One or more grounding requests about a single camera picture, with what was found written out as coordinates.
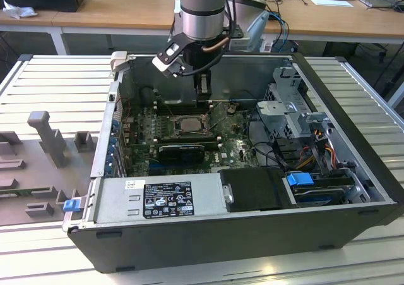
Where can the pale blue teach pendant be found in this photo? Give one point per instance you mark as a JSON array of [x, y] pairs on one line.
[[257, 29]]

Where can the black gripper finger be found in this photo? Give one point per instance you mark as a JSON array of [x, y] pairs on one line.
[[209, 82], [197, 82]]

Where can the wooden desk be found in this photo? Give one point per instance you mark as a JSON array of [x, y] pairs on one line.
[[110, 7]]

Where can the grey parts rack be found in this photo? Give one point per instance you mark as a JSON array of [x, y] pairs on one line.
[[47, 171]]

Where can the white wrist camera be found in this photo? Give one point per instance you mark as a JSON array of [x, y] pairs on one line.
[[168, 60]]

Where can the black plastic bay cover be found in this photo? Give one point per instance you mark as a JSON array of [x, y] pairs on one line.
[[252, 190]]

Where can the blue disk carrier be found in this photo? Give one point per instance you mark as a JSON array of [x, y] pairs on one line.
[[300, 179]]

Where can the silver square CPU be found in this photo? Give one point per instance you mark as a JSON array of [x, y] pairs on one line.
[[192, 125]]

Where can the crumpled white paper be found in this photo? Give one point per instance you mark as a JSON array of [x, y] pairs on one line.
[[19, 10]]

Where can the CPU socket with metal frame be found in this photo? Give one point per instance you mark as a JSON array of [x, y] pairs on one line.
[[175, 132]]

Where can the silver metal drive cage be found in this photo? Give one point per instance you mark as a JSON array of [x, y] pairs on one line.
[[284, 111]]

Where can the silver power supply with label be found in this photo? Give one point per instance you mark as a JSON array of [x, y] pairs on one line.
[[113, 199]]

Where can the green motherboard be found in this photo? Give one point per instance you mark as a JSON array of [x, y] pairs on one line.
[[233, 139]]

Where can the black RAM slot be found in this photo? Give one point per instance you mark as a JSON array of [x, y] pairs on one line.
[[164, 109], [189, 138], [164, 112], [164, 105], [164, 102], [211, 144]]

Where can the silver coin cell battery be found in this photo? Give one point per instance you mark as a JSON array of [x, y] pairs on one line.
[[231, 110]]

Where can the black graphics card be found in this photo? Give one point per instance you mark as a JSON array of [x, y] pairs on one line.
[[181, 154]]

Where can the hard disk drive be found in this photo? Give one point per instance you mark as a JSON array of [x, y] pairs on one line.
[[318, 196]]

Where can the white paper sheet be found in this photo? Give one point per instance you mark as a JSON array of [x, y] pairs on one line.
[[331, 2]]

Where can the blue plastic case latch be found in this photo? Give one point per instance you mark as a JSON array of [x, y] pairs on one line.
[[71, 205]]

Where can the grey tablet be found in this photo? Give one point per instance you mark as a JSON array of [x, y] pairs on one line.
[[377, 1]]

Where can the black open PC case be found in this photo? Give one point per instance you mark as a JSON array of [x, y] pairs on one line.
[[189, 247]]

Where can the green RAM stick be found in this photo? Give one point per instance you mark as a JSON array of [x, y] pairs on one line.
[[19, 194]]

